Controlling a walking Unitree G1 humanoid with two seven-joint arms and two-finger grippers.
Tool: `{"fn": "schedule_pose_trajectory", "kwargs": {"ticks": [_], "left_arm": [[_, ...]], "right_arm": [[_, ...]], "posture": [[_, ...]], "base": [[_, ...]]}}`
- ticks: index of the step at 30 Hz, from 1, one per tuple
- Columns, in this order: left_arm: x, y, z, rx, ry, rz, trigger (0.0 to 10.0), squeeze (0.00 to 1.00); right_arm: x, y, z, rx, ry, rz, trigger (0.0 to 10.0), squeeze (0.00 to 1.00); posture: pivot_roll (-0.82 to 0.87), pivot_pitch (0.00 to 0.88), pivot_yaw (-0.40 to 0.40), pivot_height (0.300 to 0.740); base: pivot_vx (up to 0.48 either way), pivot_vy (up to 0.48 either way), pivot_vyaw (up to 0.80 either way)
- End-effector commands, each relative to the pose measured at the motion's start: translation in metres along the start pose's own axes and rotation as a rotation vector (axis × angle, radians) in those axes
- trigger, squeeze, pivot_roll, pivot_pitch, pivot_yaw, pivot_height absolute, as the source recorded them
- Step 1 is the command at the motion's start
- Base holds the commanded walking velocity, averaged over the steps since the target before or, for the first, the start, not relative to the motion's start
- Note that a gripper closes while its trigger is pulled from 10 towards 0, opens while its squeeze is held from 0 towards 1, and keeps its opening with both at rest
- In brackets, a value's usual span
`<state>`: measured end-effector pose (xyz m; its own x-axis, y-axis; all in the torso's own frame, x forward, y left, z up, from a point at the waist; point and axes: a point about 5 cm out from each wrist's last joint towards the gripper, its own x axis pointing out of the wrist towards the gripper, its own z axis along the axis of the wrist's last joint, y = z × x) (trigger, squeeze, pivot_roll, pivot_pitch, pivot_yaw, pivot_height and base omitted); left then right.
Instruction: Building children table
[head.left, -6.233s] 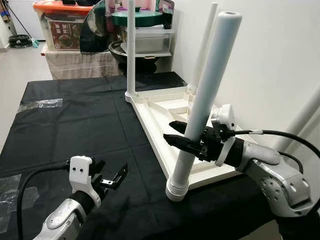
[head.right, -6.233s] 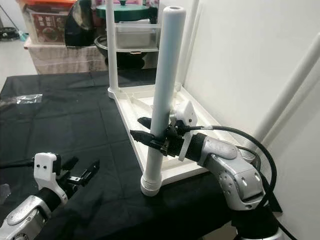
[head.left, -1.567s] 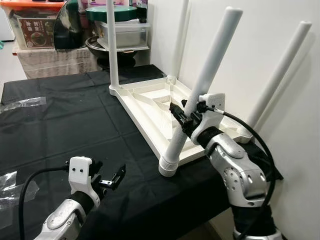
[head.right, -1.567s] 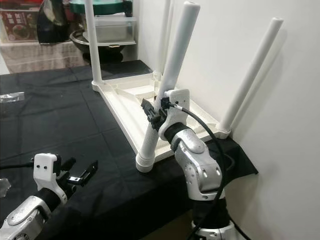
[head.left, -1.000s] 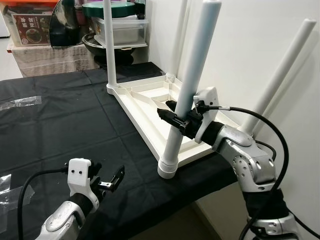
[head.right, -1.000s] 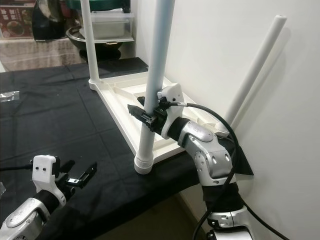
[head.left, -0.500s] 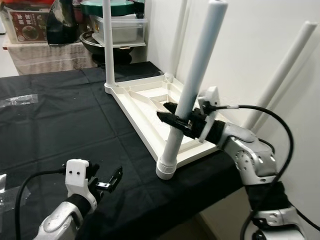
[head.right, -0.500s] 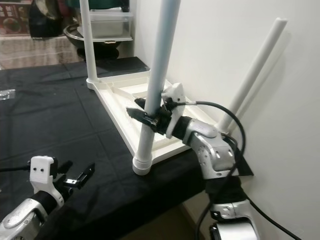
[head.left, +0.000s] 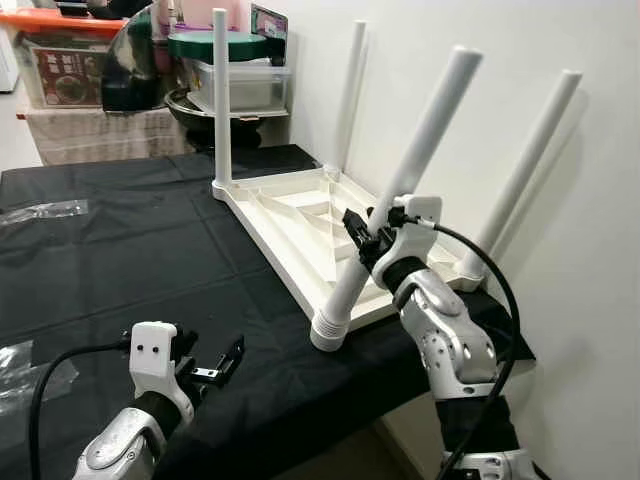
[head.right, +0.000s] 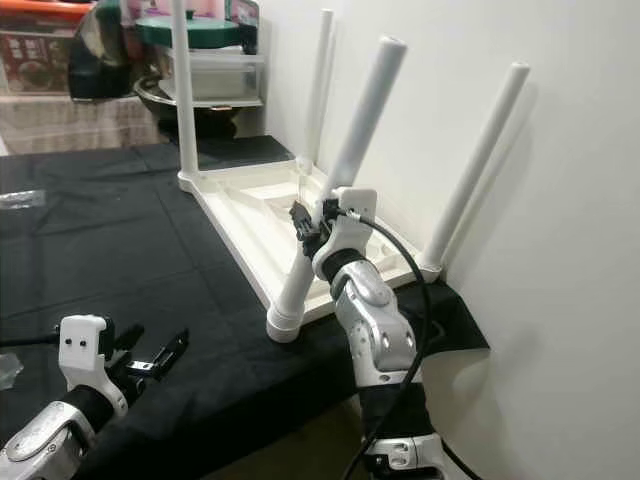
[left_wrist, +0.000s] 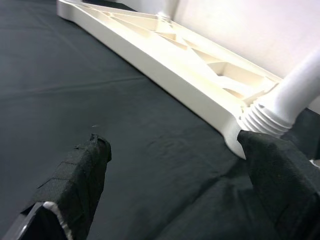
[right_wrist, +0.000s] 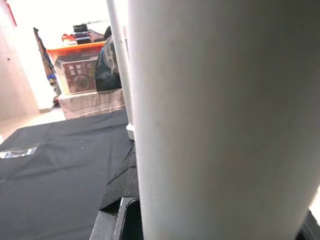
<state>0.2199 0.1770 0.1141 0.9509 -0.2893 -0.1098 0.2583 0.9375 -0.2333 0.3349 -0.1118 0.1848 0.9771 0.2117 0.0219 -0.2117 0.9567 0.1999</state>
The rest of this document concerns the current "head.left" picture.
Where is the dark green round lid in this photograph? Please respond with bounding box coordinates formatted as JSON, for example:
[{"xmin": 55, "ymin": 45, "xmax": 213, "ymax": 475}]
[{"xmin": 168, "ymin": 28, "xmax": 271, "ymax": 61}]

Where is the black wok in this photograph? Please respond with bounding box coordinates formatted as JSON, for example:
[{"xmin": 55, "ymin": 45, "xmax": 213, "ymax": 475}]
[{"xmin": 165, "ymin": 88, "xmax": 291, "ymax": 149}]

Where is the clear plastic storage box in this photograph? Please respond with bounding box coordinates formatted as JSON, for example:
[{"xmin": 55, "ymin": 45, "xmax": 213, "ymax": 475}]
[{"xmin": 185, "ymin": 58, "xmax": 293, "ymax": 113}]

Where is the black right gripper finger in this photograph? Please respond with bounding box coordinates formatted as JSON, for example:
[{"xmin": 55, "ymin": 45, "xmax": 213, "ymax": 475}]
[{"xmin": 342, "ymin": 208, "xmax": 373, "ymax": 256}]

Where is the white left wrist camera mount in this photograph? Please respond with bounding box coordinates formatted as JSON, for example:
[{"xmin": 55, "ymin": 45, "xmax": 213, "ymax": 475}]
[{"xmin": 128, "ymin": 320, "xmax": 196, "ymax": 421}]

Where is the clear tape patch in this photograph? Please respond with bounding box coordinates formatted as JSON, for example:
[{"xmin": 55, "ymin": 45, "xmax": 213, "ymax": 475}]
[{"xmin": 0, "ymin": 340, "xmax": 79, "ymax": 421}]

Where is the black plastic bag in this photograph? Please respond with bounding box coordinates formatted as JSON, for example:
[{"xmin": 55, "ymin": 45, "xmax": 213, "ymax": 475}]
[{"xmin": 100, "ymin": 5, "xmax": 176, "ymax": 113}]

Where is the pink plastic container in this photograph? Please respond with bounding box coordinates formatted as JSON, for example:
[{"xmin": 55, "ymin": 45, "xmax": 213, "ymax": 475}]
[{"xmin": 165, "ymin": 0, "xmax": 251, "ymax": 31}]

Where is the black tablecloth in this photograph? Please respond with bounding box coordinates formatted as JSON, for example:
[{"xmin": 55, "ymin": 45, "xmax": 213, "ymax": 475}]
[{"xmin": 0, "ymin": 145, "xmax": 536, "ymax": 480}]

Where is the dark printed box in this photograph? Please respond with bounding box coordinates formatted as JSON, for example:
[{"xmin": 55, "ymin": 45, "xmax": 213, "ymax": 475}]
[{"xmin": 250, "ymin": 5, "xmax": 291, "ymax": 66}]

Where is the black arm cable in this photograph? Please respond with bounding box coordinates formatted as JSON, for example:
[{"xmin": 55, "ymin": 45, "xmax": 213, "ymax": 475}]
[
  {"xmin": 395, "ymin": 215, "xmax": 551, "ymax": 480},
  {"xmin": 28, "ymin": 340, "xmax": 136, "ymax": 480}
]

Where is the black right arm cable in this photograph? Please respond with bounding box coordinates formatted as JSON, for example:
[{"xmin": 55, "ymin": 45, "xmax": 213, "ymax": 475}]
[{"xmin": 395, "ymin": 215, "xmax": 551, "ymax": 480}]

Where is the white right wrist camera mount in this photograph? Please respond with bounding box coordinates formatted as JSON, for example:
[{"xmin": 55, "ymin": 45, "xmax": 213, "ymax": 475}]
[{"xmin": 368, "ymin": 195, "xmax": 444, "ymax": 286}]

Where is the white plastic children table top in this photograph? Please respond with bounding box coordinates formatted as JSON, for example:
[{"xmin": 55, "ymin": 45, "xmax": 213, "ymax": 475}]
[{"xmin": 212, "ymin": 165, "xmax": 491, "ymax": 331}]

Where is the clear plastic bag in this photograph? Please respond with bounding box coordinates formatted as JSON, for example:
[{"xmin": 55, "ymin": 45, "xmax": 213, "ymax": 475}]
[{"xmin": 0, "ymin": 200, "xmax": 89, "ymax": 223}]

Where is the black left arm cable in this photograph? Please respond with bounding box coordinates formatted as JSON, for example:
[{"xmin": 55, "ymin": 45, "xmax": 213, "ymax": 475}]
[{"xmin": 28, "ymin": 340, "xmax": 136, "ymax": 480}]

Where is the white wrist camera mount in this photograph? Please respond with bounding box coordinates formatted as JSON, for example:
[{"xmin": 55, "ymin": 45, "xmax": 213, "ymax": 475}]
[
  {"xmin": 128, "ymin": 320, "xmax": 196, "ymax": 421},
  {"xmin": 368, "ymin": 195, "xmax": 444, "ymax": 286}
]

